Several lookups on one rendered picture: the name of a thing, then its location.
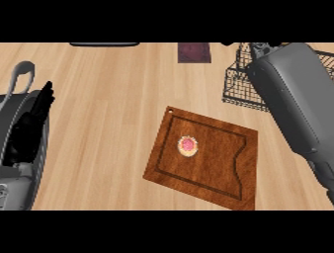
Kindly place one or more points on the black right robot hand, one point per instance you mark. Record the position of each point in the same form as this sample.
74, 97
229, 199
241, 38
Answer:
228, 43

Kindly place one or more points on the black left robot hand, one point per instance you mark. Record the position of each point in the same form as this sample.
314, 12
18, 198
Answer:
27, 131

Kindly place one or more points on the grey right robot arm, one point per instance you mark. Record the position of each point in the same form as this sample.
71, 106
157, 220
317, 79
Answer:
300, 108

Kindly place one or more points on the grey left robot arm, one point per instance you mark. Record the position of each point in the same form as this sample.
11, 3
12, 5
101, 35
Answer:
15, 189

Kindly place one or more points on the pink and yellow squash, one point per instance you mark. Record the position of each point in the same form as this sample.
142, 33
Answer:
188, 146

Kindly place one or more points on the brown wooden cutting board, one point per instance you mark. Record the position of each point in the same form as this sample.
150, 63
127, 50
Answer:
207, 164

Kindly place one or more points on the dark purple flat block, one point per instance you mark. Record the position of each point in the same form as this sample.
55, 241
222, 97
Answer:
194, 52

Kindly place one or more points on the dark grey flat tray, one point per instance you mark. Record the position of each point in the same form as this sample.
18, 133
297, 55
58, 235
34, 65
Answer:
104, 43

